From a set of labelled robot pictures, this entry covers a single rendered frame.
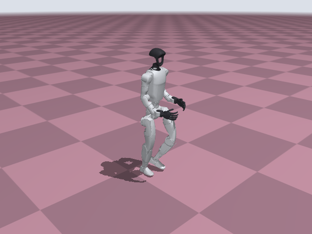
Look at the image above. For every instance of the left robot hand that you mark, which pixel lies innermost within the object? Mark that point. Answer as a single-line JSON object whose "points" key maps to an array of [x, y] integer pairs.
{"points": [[180, 102]]}

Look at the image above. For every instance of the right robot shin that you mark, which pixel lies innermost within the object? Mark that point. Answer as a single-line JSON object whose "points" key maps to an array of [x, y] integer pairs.
{"points": [[146, 156]]}

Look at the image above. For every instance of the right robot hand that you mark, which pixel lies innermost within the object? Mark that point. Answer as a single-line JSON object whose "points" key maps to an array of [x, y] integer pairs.
{"points": [[167, 114]]}

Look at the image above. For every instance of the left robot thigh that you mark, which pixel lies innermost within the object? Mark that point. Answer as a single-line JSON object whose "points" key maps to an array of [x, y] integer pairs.
{"points": [[171, 129]]}

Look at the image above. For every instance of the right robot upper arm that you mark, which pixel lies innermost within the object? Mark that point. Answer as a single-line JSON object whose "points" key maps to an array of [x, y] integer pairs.
{"points": [[145, 79]]}

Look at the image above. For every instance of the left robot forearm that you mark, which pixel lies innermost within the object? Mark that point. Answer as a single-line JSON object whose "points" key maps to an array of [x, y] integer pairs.
{"points": [[168, 97]]}

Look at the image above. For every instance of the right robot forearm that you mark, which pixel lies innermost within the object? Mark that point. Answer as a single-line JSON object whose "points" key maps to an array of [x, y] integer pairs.
{"points": [[150, 106]]}

